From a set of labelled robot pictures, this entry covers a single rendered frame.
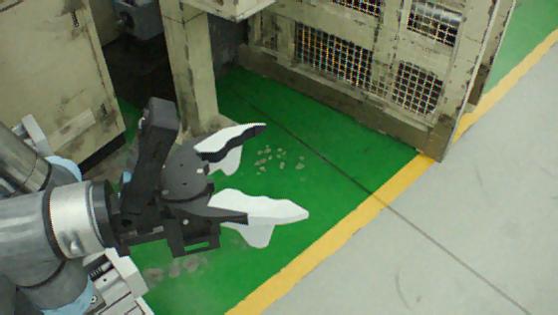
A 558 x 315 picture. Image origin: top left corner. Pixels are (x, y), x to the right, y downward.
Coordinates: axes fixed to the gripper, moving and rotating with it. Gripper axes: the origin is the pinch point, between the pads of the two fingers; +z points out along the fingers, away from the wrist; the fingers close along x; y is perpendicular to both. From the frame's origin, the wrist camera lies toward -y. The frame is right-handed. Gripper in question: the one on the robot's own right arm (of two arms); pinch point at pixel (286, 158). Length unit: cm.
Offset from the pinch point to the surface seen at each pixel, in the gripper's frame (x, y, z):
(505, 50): -159, 85, 196
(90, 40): -129, 31, -38
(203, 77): -127, 56, 3
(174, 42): -126, 38, -7
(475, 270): -34, 103, 82
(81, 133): -124, 68, -52
